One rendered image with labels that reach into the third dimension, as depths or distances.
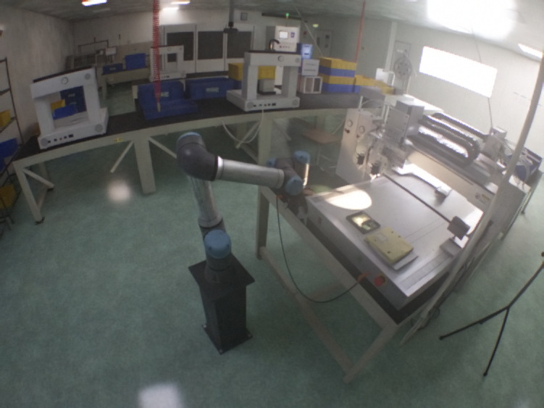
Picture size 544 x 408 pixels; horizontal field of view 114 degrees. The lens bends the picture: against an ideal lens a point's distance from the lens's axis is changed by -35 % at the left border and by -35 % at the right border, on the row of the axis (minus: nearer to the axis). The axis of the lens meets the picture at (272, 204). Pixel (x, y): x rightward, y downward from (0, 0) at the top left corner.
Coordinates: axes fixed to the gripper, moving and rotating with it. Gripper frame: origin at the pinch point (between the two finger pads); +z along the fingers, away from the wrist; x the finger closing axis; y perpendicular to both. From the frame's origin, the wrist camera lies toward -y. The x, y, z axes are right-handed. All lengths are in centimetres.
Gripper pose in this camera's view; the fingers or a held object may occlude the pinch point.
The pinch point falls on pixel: (295, 217)
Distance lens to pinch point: 140.7
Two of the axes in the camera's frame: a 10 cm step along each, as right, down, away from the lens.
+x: 6.0, 5.0, -6.3
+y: -8.0, 3.0, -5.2
